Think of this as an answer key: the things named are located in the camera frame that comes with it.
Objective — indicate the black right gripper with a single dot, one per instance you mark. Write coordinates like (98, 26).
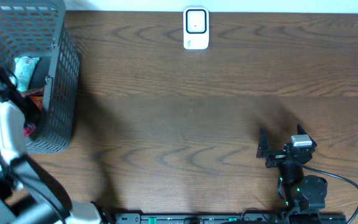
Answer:
(263, 147)

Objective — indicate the small orange box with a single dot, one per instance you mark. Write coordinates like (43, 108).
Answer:
(38, 100)

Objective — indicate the red purple rice packet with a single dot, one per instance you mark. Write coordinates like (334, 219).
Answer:
(29, 128)

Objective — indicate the teal snack packet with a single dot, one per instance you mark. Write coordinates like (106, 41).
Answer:
(23, 71)

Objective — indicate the orange chocolate bar wrapper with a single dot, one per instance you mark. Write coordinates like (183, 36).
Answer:
(33, 92)

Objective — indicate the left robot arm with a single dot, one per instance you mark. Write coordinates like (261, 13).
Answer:
(28, 193)

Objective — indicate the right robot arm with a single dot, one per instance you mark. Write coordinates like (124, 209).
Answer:
(304, 194)

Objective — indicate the grey plastic mesh basket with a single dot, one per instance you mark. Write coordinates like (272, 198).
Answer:
(36, 29)

